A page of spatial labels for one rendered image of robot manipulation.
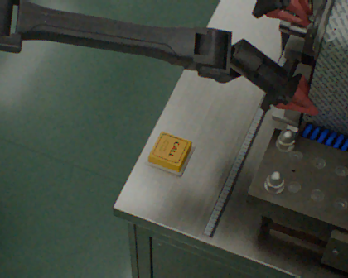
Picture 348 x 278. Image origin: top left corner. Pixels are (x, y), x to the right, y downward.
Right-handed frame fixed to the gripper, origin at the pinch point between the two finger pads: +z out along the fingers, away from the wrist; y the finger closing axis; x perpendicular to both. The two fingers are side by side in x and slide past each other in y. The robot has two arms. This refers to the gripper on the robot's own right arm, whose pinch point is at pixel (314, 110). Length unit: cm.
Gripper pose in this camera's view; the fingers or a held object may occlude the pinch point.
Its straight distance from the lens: 153.0
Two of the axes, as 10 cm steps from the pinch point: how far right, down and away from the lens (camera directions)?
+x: 4.7, -3.2, -8.2
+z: 8.0, 5.6, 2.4
